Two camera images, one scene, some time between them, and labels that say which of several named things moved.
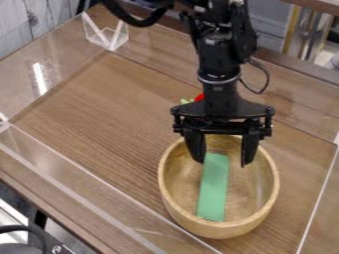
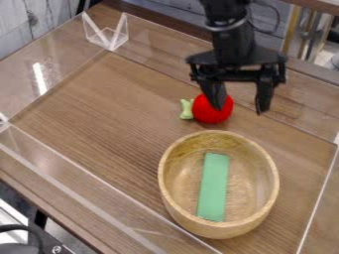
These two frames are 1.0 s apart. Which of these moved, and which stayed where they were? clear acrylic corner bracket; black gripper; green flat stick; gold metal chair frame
Moved: black gripper
Stayed: green flat stick; clear acrylic corner bracket; gold metal chair frame
